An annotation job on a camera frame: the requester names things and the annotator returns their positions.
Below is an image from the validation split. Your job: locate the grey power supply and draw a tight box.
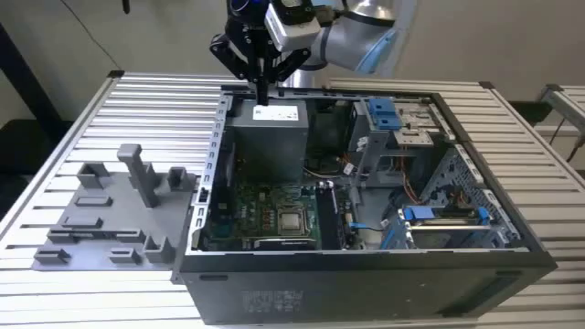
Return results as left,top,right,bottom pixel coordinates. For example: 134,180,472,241
225,99,313,184

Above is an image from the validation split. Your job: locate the green motherboard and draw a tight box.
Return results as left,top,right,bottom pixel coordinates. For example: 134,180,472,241
200,150,365,252

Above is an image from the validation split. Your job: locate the neighbouring metal slat table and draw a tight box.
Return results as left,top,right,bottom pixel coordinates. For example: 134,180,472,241
534,84,585,138

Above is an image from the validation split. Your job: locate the black PC case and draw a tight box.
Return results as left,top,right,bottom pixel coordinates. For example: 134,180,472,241
169,84,559,326

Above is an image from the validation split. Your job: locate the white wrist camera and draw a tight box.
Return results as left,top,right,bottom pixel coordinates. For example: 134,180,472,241
264,0,342,53

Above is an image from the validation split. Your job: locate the blue SATA wire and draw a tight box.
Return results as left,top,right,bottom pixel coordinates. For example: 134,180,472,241
349,221,392,233

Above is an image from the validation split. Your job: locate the silver CPU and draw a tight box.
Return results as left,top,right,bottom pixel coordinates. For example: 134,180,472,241
278,212,304,235

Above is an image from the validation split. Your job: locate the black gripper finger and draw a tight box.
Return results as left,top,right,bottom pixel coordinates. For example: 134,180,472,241
209,33,264,106
262,49,313,106

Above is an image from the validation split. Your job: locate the CPU socket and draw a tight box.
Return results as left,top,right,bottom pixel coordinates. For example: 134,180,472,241
272,203,312,239

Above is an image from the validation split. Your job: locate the yellow white wire bundle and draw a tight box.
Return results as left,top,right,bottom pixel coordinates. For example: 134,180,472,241
301,163,350,178

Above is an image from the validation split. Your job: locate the black graphics card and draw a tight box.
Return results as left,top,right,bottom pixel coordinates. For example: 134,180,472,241
240,236,324,252

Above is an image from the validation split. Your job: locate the blue disk carrier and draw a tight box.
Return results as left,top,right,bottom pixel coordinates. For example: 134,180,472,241
382,204,496,251

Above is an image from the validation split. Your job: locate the silver drive cage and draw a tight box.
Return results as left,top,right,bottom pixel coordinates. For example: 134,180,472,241
349,97,453,188

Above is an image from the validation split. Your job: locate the blue drive bay latch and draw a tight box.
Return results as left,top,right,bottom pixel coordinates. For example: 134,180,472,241
366,97,402,132

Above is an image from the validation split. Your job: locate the orange wire bundle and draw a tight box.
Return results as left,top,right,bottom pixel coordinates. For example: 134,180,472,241
400,156,424,206

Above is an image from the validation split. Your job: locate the grey parts rack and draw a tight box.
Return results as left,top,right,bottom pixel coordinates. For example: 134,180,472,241
29,143,202,271

